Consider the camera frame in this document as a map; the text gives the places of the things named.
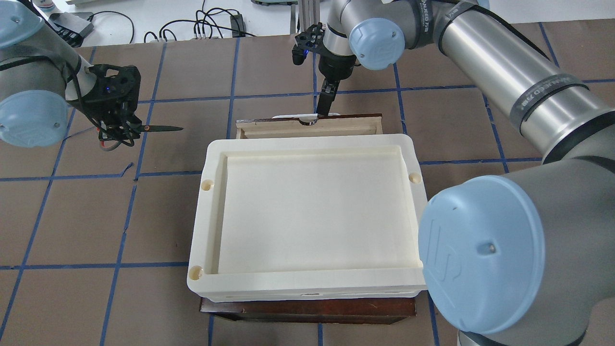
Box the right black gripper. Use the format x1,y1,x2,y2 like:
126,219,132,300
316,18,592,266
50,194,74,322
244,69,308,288
291,23,357,117

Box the cream plastic tray stack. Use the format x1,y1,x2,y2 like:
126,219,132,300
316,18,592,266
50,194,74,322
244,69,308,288
186,134,428,302

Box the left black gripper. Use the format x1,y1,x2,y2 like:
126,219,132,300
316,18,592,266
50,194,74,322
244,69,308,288
80,64,143,147

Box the dark wooden drawer cabinet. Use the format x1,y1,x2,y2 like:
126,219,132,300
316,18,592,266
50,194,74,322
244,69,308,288
199,298,417,325

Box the black power adapter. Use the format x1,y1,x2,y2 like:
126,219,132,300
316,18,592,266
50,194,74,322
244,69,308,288
229,14,246,37

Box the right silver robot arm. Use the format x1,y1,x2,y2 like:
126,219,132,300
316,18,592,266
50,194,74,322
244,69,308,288
271,16,614,346

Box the grey orange scissors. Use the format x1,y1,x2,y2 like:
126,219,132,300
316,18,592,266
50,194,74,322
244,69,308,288
101,125,183,152

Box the dark wooden drawer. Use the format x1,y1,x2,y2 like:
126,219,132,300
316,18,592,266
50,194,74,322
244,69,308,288
235,112,383,139

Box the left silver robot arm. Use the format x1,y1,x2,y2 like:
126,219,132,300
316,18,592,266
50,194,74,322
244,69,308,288
0,0,147,148

